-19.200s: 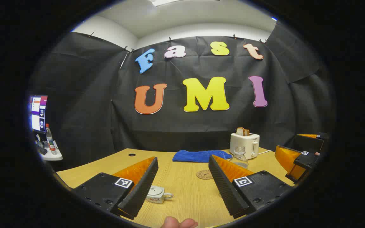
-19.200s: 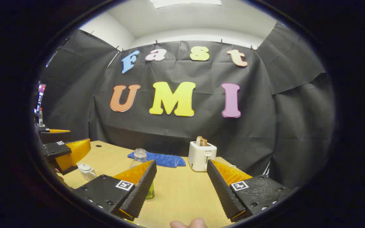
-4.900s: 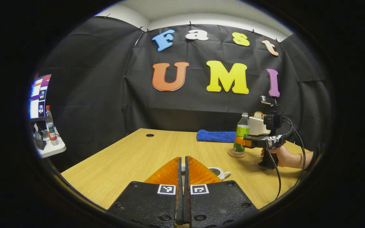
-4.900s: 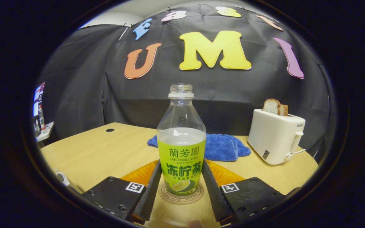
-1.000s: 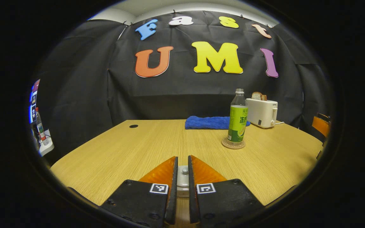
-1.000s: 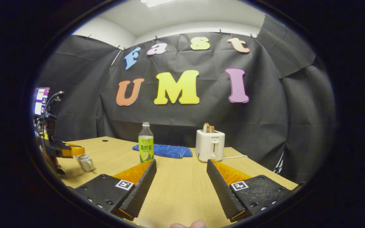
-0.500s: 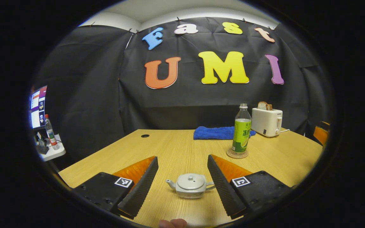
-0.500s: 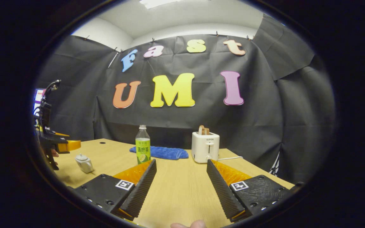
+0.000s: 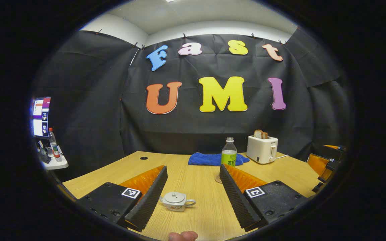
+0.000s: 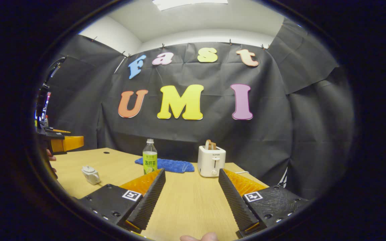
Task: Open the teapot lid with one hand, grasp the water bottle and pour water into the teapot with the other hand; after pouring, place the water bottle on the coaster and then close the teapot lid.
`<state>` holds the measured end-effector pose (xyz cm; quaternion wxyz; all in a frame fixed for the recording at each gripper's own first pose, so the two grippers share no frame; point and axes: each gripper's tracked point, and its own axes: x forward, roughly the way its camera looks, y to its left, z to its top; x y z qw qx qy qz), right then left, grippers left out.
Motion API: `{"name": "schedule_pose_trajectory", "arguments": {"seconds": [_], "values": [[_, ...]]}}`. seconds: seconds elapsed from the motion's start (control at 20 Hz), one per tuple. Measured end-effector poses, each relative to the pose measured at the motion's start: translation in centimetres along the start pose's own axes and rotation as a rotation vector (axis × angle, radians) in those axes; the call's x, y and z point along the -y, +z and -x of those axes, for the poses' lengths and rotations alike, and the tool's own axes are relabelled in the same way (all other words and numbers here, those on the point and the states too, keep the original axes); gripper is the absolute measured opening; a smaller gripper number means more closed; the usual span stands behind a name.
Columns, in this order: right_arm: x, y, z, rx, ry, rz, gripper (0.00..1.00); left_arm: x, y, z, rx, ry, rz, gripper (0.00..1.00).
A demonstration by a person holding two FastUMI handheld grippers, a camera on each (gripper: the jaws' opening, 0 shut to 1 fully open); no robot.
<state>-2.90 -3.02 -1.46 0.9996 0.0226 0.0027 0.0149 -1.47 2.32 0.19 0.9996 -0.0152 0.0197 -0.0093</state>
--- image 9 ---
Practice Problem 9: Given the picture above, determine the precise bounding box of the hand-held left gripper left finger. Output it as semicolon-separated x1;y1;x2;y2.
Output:
76;165;168;232

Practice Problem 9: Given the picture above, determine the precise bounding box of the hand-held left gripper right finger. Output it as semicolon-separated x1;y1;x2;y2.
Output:
219;163;309;232

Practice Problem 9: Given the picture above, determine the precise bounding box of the white teacup lid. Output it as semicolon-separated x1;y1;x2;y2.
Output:
163;192;186;205

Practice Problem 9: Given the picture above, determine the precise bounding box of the white teacup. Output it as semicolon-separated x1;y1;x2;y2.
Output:
159;192;196;212

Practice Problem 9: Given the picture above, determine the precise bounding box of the green label water bottle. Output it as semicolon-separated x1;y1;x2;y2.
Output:
221;137;237;168

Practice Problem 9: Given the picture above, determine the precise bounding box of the red cap bottle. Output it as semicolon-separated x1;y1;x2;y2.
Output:
48;128;62;162

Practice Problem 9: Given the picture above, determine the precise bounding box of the blue towel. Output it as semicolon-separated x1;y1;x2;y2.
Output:
188;152;250;166

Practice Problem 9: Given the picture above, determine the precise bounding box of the white toaster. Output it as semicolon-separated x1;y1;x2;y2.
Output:
246;135;278;164

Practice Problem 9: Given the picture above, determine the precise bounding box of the white side table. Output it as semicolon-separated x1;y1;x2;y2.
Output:
40;146;69;170

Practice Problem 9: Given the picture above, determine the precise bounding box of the computer monitor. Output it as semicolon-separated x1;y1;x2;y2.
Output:
31;97;51;138

